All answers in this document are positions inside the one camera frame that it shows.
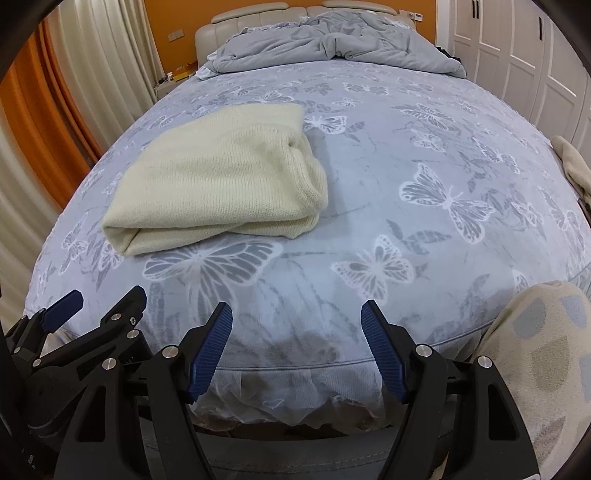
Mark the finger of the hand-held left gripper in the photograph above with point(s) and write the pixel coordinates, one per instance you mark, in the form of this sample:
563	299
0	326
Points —
62	307
122	309

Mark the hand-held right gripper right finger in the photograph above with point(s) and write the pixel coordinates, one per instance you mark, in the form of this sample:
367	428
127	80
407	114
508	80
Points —
385	355

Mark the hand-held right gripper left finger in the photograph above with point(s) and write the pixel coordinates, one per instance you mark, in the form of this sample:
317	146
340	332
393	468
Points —
207	355

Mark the cream knit cardigan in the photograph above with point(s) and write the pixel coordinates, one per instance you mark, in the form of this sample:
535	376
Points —
207	175

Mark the person's patterned pyjama leg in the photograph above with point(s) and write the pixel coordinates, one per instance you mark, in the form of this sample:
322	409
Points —
545	369

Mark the orange curtain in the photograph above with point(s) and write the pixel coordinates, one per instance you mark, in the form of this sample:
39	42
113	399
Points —
41	115

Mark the butterfly print bed sheet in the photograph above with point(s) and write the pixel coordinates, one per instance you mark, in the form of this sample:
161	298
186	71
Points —
369	161

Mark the bedside table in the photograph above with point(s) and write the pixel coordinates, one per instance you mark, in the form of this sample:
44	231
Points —
178	78

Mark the white curtain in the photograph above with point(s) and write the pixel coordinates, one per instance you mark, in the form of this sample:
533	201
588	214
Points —
106	55

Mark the beige cloth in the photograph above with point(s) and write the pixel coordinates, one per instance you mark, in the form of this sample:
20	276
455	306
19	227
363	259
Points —
575	166

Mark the grey duvet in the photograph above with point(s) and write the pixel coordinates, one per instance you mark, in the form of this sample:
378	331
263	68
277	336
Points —
323	41

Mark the white panelled wardrobe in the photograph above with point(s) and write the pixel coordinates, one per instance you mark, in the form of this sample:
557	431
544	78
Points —
508	46

